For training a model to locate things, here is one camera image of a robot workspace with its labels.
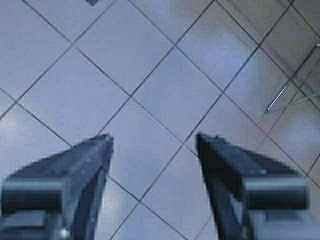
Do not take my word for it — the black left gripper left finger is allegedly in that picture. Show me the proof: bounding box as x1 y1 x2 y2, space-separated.
0 133 114 240

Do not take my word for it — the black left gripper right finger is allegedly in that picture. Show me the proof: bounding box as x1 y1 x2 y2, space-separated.
196 132 314 240

